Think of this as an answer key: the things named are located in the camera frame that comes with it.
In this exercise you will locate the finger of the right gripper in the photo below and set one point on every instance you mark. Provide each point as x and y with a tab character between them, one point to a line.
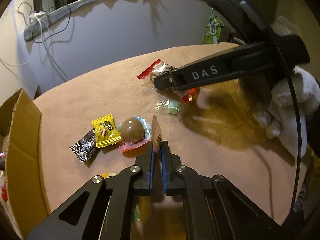
182	78

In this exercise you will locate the pink candy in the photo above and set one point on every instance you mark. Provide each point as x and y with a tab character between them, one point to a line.
156	135

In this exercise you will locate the dark cake clear red wrapper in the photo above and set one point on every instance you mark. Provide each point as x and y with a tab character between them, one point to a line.
159	68

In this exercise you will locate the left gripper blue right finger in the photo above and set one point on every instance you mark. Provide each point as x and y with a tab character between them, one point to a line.
172	183

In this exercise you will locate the green snack bag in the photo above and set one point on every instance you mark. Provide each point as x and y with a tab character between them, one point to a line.
213	30

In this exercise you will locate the green candy clear wrapper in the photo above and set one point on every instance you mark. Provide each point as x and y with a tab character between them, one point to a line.
170	107

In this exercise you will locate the brown cardboard box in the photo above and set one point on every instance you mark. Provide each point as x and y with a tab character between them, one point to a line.
22	200

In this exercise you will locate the white gloved right hand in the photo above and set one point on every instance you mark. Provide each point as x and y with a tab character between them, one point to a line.
278	117

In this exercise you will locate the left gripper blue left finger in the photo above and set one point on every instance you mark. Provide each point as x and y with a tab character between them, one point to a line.
143	185

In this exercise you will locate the white power strip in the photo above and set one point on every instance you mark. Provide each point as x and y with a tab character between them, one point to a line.
34	15

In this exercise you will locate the black white patterned candy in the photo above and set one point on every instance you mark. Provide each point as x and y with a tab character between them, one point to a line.
85	148

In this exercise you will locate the brown chocolate egg pack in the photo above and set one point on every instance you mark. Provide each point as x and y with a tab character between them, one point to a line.
135	133

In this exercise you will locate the yellow candy packet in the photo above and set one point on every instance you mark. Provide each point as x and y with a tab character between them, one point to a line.
106	133

